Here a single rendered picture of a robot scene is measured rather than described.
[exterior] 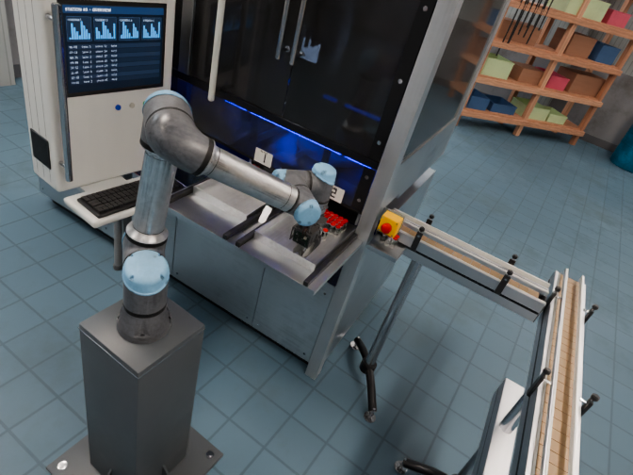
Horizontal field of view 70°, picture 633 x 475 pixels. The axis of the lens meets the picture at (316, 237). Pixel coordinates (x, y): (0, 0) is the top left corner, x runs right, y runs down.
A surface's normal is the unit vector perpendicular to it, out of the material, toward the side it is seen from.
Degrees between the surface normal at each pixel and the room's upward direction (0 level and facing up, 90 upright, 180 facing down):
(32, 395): 0
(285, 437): 0
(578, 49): 90
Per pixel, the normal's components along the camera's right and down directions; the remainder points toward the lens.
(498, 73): 0.18, 0.60
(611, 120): -0.53, 0.38
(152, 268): 0.28, -0.71
